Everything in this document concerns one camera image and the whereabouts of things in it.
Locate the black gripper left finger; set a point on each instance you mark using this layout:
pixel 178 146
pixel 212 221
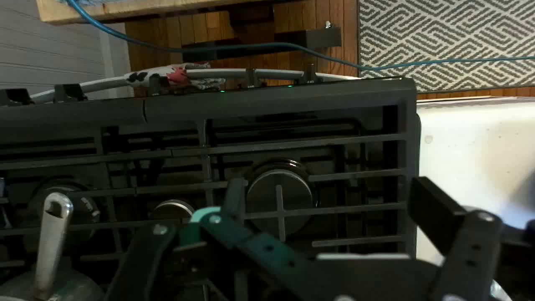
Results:
pixel 168 261

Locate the light wooden board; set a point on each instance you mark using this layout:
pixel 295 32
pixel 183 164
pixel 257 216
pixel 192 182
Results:
pixel 140 8

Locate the black gas stove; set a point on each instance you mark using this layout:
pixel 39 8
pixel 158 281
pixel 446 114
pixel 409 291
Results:
pixel 279 110

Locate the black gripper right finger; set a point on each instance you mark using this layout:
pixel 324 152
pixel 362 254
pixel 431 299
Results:
pixel 469 251

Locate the grey patterned rug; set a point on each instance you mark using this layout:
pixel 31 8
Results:
pixel 446 39

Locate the steel pot with lid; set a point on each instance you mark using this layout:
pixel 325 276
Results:
pixel 53 244

